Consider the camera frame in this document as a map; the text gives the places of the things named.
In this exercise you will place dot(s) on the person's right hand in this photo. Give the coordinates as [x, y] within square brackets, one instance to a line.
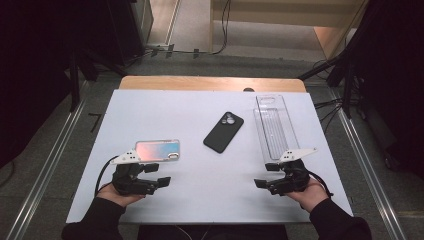
[310, 196]

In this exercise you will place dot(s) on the person's left hand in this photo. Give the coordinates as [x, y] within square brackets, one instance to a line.
[116, 196]

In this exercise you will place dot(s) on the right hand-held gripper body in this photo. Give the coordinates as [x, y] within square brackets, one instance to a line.
[293, 176]

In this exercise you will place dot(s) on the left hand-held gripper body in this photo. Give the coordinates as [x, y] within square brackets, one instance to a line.
[128, 178]

